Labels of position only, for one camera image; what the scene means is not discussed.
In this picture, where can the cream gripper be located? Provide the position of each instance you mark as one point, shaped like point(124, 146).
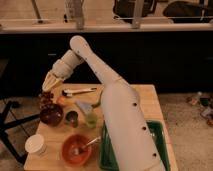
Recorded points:
point(50, 82)

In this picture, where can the dark red grape bunch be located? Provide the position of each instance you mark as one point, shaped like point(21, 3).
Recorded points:
point(45, 99)

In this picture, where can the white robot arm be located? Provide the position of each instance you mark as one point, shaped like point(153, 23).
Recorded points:
point(133, 146)

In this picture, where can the dark purple bowl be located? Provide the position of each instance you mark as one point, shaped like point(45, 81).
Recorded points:
point(51, 114)

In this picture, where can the orange bowl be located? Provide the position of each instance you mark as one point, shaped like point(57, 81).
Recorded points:
point(70, 143)

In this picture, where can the small orange fruit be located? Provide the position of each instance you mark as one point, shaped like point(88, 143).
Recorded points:
point(61, 101)

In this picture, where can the small metal cup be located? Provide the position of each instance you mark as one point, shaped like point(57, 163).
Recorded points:
point(71, 118)

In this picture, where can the grey blue cloth piece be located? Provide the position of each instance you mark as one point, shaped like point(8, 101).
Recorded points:
point(85, 107)

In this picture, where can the light green cup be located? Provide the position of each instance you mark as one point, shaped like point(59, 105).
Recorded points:
point(90, 119)

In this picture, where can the wooden table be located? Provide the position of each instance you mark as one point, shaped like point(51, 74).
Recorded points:
point(55, 136)

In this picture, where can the black chair base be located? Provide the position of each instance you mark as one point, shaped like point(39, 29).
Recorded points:
point(4, 126)

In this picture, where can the white paper cup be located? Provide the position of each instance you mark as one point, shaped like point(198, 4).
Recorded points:
point(35, 144)

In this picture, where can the metal spoon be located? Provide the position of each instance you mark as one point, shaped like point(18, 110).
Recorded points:
point(86, 145)

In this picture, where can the green plastic tray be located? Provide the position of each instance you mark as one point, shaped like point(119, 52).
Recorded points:
point(107, 160)

